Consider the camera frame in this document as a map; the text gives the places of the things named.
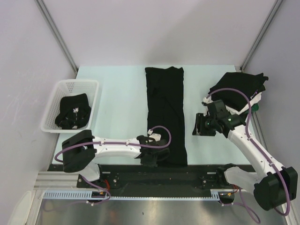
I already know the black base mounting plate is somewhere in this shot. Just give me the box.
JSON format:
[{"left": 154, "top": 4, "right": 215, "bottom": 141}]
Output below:
[{"left": 48, "top": 165, "right": 255, "bottom": 200}]

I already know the black printed t-shirt in basket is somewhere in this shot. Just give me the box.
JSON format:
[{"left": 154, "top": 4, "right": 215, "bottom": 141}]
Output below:
[{"left": 55, "top": 93, "right": 91, "bottom": 129}]

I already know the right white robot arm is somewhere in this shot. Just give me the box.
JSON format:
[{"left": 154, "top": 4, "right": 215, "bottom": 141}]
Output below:
[{"left": 192, "top": 100, "right": 298, "bottom": 210}]

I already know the white plastic laundry basket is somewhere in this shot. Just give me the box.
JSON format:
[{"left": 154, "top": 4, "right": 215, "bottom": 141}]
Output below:
[{"left": 41, "top": 79, "right": 99, "bottom": 133}]

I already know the white folded t-shirt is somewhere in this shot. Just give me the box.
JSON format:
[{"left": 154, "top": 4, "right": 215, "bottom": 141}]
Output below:
[{"left": 202, "top": 92, "right": 262, "bottom": 115}]

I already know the right aluminium frame post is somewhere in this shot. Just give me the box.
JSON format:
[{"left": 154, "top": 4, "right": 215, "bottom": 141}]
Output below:
[{"left": 239, "top": 0, "right": 285, "bottom": 72}]

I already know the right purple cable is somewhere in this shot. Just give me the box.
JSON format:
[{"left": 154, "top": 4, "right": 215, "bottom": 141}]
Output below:
[{"left": 207, "top": 88, "right": 291, "bottom": 223}]

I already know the green folded t-shirt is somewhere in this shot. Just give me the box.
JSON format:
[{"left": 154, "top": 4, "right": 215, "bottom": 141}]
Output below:
[{"left": 241, "top": 104, "right": 259, "bottom": 115}]

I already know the aluminium frame post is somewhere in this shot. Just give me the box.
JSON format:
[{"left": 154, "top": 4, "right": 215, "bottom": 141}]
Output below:
[
  {"left": 34, "top": 0, "right": 79, "bottom": 74},
  {"left": 239, "top": 0, "right": 285, "bottom": 72}
]

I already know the purple cable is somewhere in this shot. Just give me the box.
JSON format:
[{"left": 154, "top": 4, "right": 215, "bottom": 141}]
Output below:
[
  {"left": 44, "top": 126, "right": 173, "bottom": 213},
  {"left": 207, "top": 88, "right": 291, "bottom": 223}
]

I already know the white slotted cable duct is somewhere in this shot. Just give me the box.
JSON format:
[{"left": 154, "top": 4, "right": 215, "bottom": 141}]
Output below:
[{"left": 43, "top": 189, "right": 221, "bottom": 201}]

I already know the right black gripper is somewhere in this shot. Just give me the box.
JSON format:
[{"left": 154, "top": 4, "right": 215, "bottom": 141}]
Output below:
[{"left": 192, "top": 112, "right": 217, "bottom": 136}]

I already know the left aluminium frame post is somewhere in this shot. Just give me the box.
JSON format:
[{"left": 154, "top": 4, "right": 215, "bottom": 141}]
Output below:
[{"left": 34, "top": 0, "right": 79, "bottom": 74}]

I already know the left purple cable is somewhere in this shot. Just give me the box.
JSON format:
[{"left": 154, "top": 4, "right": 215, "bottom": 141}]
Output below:
[{"left": 44, "top": 126, "right": 173, "bottom": 213}]

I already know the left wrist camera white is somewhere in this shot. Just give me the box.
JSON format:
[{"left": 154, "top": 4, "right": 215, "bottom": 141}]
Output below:
[{"left": 147, "top": 129, "right": 161, "bottom": 142}]

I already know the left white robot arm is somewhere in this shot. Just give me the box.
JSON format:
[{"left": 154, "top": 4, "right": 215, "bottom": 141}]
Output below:
[{"left": 55, "top": 129, "right": 172, "bottom": 188}]

